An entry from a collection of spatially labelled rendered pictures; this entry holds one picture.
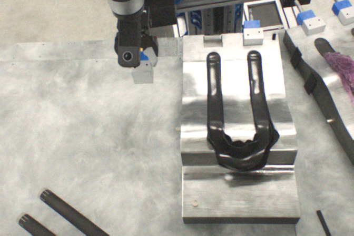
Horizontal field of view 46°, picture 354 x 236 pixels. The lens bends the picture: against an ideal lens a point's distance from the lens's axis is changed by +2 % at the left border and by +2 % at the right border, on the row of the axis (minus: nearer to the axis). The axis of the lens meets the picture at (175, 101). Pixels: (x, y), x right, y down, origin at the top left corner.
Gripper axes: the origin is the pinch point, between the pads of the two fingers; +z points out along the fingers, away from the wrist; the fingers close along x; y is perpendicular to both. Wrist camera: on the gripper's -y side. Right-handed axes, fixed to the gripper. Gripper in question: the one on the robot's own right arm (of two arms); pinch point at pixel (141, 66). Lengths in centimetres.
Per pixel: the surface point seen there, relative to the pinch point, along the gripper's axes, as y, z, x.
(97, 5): 114, 95, 49
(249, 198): -31.5, 8.9, -25.3
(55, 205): -32.2, 10.8, 20.4
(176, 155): -18.2, 15.0, -7.9
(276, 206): -33.2, 9.0, -31.1
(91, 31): 93, 95, 50
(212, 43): 13.3, 8.8, -18.2
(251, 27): 15.1, 4.7, -28.8
